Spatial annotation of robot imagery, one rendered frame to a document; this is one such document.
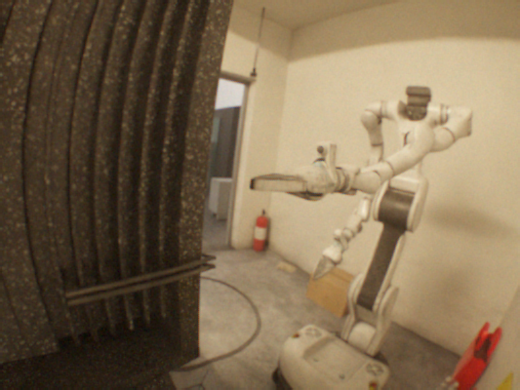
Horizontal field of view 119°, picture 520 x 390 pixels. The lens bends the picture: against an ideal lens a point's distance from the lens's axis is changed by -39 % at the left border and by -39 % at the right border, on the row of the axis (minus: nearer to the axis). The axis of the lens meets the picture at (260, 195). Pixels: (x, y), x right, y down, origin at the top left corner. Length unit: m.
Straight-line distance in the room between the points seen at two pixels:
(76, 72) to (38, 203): 0.14
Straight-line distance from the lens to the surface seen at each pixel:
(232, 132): 6.70
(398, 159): 0.81
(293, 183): 0.46
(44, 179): 0.28
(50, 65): 0.29
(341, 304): 2.15
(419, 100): 1.26
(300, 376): 1.21
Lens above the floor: 1.26
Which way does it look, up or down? 11 degrees down
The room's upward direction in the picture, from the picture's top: 7 degrees clockwise
